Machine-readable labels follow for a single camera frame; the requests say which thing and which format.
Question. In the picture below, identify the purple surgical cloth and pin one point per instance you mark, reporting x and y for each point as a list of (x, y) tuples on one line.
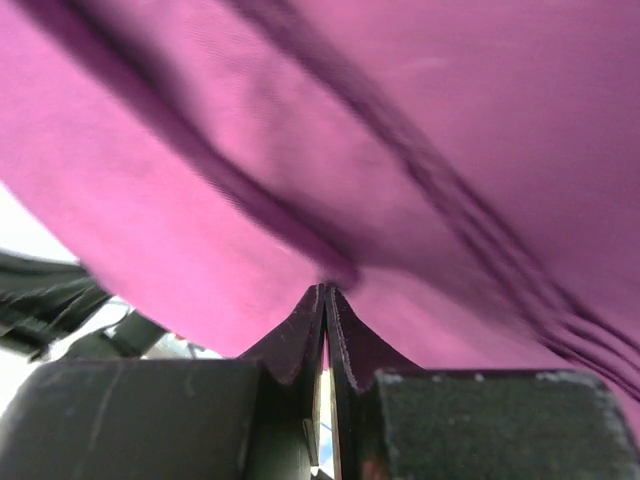
[(467, 171)]

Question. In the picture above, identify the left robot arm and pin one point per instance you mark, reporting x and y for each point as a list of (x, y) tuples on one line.
[(43, 302)]

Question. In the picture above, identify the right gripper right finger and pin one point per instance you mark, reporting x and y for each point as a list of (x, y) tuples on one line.
[(395, 420)]

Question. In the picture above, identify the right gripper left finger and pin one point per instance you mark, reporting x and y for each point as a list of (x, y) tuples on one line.
[(252, 417)]

